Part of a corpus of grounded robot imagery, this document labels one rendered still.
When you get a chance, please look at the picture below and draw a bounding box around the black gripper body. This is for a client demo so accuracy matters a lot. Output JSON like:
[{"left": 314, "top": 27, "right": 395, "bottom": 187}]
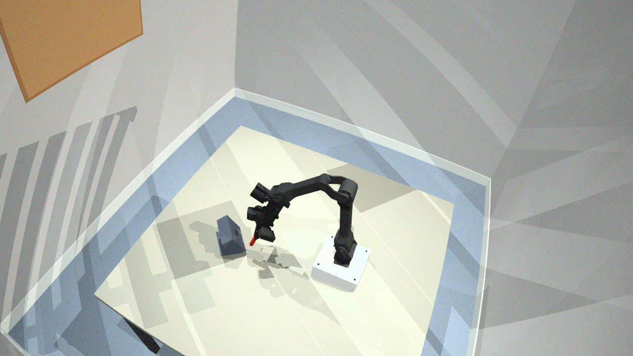
[{"left": 258, "top": 206, "right": 279, "bottom": 242}]

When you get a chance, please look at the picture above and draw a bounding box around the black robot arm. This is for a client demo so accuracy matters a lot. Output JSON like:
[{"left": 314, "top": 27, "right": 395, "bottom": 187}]
[{"left": 247, "top": 173, "right": 358, "bottom": 268}]

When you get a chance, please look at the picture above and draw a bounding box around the blue-grey sloped panel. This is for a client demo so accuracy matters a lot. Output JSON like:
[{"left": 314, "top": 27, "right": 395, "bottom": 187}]
[{"left": 216, "top": 215, "right": 246, "bottom": 256}]

